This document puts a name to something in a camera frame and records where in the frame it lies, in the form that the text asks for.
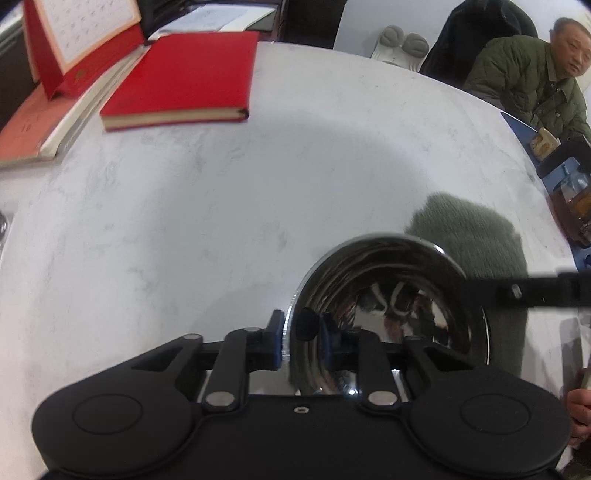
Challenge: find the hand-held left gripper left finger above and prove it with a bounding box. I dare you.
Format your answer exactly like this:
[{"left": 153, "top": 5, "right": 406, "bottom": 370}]
[{"left": 130, "top": 308, "right": 285, "bottom": 414}]

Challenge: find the salmon cover book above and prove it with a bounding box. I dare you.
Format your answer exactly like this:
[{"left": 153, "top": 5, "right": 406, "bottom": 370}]
[{"left": 0, "top": 44, "right": 153, "bottom": 171}]

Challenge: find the printed mug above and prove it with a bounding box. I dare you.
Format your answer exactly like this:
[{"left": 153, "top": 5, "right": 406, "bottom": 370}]
[{"left": 529, "top": 128, "right": 557, "bottom": 161}]

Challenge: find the person's right hand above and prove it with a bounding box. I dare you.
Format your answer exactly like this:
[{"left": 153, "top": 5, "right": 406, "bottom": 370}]
[{"left": 566, "top": 387, "right": 591, "bottom": 440}]

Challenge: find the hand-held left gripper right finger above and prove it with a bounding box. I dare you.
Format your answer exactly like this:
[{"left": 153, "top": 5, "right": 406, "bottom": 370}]
[{"left": 321, "top": 313, "right": 476, "bottom": 412}]

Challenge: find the red desk calendar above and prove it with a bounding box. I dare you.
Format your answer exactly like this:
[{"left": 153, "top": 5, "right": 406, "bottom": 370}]
[{"left": 23, "top": 0, "right": 145, "bottom": 100}]

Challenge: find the glass teapot with black lid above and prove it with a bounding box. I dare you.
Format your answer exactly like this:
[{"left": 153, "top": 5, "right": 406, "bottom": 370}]
[{"left": 537, "top": 136, "right": 591, "bottom": 245}]

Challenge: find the white paper booklet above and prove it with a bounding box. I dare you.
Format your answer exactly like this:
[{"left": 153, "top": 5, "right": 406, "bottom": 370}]
[{"left": 148, "top": 6, "right": 278, "bottom": 40}]

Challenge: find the pink and green fluffy cloth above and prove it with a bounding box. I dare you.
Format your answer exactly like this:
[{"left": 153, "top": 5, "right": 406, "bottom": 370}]
[{"left": 404, "top": 193, "right": 529, "bottom": 384}]

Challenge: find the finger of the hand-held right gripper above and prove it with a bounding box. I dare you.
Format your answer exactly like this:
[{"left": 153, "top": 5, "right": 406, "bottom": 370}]
[{"left": 463, "top": 272, "right": 563, "bottom": 310}]

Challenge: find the steel bowl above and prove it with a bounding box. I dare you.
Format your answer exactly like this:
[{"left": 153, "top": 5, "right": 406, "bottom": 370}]
[{"left": 283, "top": 233, "right": 490, "bottom": 398}]

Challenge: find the black office chair with coat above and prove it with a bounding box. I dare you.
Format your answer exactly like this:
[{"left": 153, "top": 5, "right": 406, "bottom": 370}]
[{"left": 418, "top": 0, "right": 539, "bottom": 88}]

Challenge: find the red notebook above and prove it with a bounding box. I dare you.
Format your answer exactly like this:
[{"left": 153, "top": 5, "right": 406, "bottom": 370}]
[{"left": 100, "top": 31, "right": 260, "bottom": 132}]

